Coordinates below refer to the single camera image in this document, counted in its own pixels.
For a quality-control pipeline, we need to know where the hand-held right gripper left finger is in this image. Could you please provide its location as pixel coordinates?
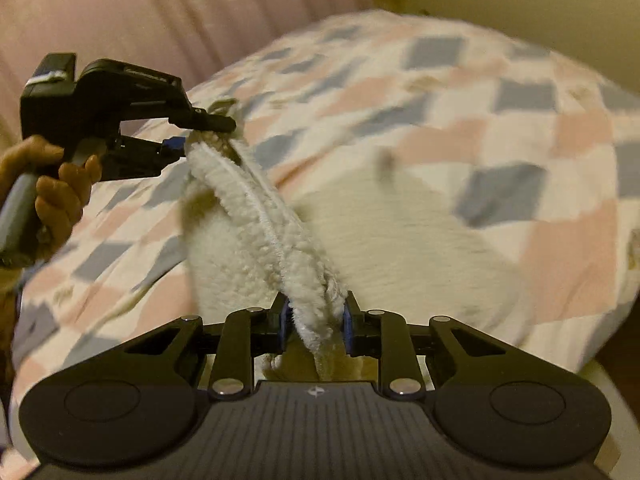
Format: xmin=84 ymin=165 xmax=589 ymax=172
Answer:
xmin=122 ymin=292 xmax=293 ymax=402

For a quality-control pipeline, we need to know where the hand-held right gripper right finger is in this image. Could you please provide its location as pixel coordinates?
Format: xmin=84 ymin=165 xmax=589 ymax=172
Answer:
xmin=340 ymin=290 xmax=521 ymax=403

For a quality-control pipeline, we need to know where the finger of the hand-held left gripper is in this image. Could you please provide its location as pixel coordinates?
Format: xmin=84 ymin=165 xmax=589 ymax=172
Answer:
xmin=101 ymin=134 xmax=190 ymax=182
xmin=169 ymin=109 xmax=237 ymax=132

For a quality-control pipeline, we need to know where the cream fleece garment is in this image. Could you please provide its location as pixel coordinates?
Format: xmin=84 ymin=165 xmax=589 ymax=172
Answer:
xmin=180 ymin=97 xmax=526 ymax=386

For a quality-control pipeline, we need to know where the person's left hand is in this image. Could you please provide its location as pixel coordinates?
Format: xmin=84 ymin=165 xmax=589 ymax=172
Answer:
xmin=0 ymin=135 xmax=102 ymax=256

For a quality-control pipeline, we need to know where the pink patterned curtain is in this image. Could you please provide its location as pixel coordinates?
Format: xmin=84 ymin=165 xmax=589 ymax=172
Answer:
xmin=0 ymin=0 xmax=388 ymax=133

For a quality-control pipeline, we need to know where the checkered bear-print quilt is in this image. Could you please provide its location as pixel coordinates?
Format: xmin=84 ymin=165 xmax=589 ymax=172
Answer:
xmin=10 ymin=7 xmax=640 ymax=396

